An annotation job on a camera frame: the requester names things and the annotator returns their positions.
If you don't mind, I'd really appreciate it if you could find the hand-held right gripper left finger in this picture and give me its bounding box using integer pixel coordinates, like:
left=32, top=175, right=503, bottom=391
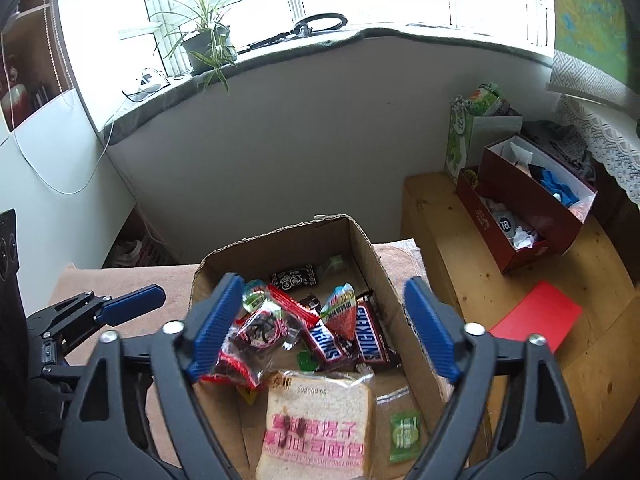
left=57, top=272, right=246, bottom=480

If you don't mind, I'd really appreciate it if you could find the green packet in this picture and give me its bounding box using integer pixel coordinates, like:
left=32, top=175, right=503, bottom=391
left=389, top=410, right=422, bottom=463

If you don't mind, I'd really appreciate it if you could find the brown cardboard box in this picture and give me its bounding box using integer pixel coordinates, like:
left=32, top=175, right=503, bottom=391
left=189, top=214, right=493, bottom=480

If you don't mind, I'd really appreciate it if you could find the white shoe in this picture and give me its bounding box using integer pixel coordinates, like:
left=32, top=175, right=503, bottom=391
left=107, top=240, right=143, bottom=267

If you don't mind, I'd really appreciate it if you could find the green gift bag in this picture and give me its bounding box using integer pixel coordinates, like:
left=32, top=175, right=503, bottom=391
left=445, top=82, right=523, bottom=183

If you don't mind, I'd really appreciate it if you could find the dark red shoe box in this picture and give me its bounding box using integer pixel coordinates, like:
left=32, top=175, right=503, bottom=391
left=476, top=134, right=598, bottom=256

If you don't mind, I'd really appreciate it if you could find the wooden open shelf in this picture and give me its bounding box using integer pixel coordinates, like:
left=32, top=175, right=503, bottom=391
left=0, top=0, right=78, bottom=133

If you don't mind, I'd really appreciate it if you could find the black candy packet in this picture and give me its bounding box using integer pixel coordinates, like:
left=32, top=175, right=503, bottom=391
left=270, top=264, right=319, bottom=291

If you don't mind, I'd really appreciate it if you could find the red notebook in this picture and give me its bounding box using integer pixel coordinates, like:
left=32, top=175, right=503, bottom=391
left=487, top=281, right=585, bottom=353

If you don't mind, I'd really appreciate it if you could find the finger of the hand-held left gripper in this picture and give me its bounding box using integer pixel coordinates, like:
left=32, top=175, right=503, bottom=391
left=27, top=284, right=167, bottom=342
left=120, top=342, right=155, bottom=362

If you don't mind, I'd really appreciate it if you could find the red white figurine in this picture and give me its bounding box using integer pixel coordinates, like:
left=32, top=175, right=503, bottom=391
left=0, top=85, right=28, bottom=128

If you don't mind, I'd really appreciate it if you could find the white crumpled paper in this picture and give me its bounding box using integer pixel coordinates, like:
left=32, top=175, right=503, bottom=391
left=512, top=226, right=538, bottom=251

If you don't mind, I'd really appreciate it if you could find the white cable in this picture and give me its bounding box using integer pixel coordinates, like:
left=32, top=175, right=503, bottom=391
left=0, top=40, right=126, bottom=196

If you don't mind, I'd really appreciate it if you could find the strawberry print jelly packet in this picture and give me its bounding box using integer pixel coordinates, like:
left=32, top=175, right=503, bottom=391
left=320, top=284, right=358, bottom=341

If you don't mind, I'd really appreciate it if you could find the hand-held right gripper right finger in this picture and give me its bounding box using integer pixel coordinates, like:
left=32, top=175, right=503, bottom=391
left=402, top=276, right=586, bottom=480

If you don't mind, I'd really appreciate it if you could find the sliced bread packet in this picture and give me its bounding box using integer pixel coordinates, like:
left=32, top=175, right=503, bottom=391
left=255, top=367, right=412, bottom=480

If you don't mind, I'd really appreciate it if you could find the pink blanket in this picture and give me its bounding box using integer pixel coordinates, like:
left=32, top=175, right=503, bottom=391
left=47, top=242, right=426, bottom=480

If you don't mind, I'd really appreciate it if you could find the dark red box lid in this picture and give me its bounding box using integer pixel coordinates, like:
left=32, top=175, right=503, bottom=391
left=455, top=167, right=551, bottom=275

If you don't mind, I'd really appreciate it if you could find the blind bead chain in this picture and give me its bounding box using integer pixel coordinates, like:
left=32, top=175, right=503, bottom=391
left=42, top=0, right=76, bottom=106

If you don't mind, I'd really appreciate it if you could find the brown chocolate bar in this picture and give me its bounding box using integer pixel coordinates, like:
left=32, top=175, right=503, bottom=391
left=297, top=294, right=362, bottom=373
left=352, top=289, right=403, bottom=372

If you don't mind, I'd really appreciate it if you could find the white lace cloth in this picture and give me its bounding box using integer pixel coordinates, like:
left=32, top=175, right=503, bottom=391
left=552, top=95, right=640, bottom=206

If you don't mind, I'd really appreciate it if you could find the blue plastic bag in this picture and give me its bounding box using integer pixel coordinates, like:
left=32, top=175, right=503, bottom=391
left=537, top=167, right=576, bottom=206

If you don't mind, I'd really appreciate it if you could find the white charger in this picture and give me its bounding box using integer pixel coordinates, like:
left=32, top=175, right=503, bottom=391
left=122, top=67, right=173, bottom=101

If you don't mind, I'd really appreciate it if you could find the potted spider plant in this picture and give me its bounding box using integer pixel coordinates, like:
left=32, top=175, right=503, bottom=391
left=147, top=0, right=266, bottom=93

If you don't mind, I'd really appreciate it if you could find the wall map poster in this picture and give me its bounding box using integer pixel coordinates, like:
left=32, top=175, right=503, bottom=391
left=545, top=0, right=640, bottom=111

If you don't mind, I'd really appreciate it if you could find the pink plastic basket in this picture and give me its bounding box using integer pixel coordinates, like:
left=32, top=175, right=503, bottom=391
left=137, top=232, right=178, bottom=267

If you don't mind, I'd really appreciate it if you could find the white cabinet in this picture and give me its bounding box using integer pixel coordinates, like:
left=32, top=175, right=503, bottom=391
left=0, top=90, right=138, bottom=281

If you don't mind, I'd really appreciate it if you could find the grey cloth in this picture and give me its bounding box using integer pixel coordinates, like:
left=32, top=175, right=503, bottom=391
left=522, top=120, right=596, bottom=171

